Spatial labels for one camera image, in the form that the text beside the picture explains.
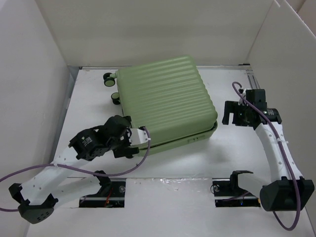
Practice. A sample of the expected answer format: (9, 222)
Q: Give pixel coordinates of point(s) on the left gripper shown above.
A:
(126, 148)

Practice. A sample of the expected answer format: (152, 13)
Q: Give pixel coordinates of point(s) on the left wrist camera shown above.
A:
(138, 136)

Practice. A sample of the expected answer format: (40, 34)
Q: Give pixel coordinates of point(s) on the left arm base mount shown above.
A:
(113, 198)

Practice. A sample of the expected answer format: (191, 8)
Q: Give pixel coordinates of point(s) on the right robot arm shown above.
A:
(288, 190)

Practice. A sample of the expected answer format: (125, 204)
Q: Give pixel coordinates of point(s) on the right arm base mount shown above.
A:
(227, 192)

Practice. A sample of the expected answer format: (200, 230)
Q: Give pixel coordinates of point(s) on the green suitcase blue lining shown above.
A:
(169, 98)

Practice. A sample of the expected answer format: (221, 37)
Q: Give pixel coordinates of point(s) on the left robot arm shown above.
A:
(64, 180)

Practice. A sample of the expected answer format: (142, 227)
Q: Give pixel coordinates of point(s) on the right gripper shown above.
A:
(233, 107)

